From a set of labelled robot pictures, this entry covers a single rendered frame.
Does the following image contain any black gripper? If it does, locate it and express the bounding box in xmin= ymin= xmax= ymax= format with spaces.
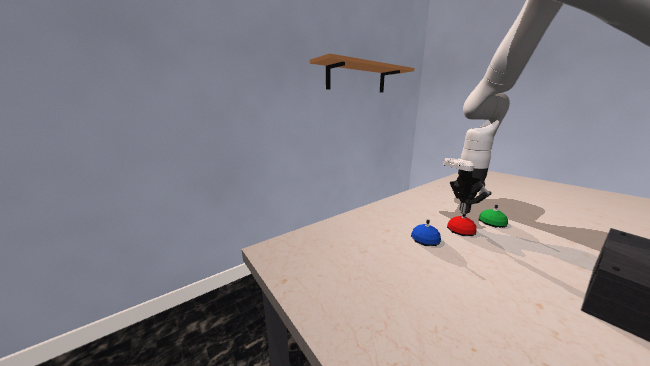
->
xmin=450 ymin=168 xmax=492 ymax=215

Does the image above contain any green bell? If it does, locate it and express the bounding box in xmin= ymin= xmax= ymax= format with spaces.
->
xmin=479 ymin=205 xmax=508 ymax=228

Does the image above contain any blue dome bell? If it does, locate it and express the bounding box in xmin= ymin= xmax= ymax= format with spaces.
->
xmin=411 ymin=219 xmax=441 ymax=246

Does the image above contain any red dome bell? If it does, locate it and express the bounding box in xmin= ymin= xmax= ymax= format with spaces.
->
xmin=447 ymin=214 xmax=477 ymax=236

